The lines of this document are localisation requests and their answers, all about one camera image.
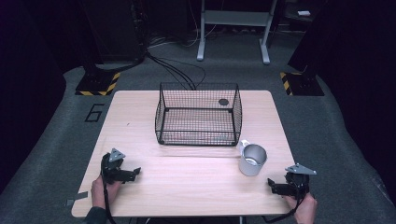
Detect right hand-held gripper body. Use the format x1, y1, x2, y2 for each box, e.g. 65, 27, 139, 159
284, 162, 318, 199

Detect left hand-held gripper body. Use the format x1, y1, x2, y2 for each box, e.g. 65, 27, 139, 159
101, 147, 129, 185

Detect person's left hand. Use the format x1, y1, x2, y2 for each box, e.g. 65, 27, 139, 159
91, 175, 122, 210

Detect person's right hand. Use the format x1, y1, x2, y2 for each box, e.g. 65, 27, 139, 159
284, 191, 318, 224

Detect grey metal cup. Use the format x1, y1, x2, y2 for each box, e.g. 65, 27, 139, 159
237, 139, 268, 177

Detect grey tape strip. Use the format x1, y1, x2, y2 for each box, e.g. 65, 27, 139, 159
64, 190, 90, 208

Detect dark cabinet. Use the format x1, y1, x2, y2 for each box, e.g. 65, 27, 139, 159
78, 0, 148, 64

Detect white metal stand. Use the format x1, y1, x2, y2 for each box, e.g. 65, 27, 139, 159
196, 0, 278, 65

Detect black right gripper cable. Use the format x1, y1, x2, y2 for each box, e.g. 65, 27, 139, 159
262, 186, 306, 224

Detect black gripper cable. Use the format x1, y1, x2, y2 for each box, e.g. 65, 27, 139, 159
262, 186, 306, 224
100, 153, 118, 224

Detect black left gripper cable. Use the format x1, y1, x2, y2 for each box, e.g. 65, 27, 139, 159
100, 153, 118, 224

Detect black wire mesh basket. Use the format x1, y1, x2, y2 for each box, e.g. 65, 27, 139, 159
154, 81, 244, 147

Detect black yellow striped base plate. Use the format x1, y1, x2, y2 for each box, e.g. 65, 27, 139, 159
75, 71, 121, 97
279, 71, 325, 97

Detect black floor cables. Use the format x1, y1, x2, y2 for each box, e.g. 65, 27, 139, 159
145, 50, 207, 91

